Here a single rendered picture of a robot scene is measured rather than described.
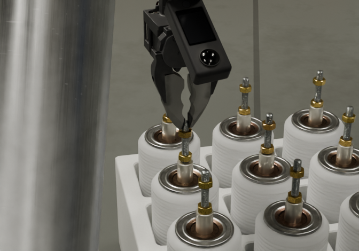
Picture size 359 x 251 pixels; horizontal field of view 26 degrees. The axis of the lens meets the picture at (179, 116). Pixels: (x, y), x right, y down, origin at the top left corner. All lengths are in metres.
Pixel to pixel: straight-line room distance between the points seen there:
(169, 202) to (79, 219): 0.64
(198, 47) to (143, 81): 1.00
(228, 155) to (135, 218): 0.18
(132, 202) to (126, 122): 0.59
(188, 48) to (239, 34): 1.27
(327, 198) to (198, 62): 0.34
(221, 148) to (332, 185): 0.18
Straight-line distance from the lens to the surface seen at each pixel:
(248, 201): 1.10
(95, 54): 0.43
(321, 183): 1.14
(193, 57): 0.91
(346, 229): 1.06
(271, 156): 1.10
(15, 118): 0.41
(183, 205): 1.06
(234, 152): 1.18
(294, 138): 1.23
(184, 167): 1.07
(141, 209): 1.16
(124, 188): 1.20
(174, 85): 1.00
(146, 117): 1.76
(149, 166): 1.18
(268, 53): 2.08
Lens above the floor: 0.86
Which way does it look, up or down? 29 degrees down
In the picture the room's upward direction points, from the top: straight up
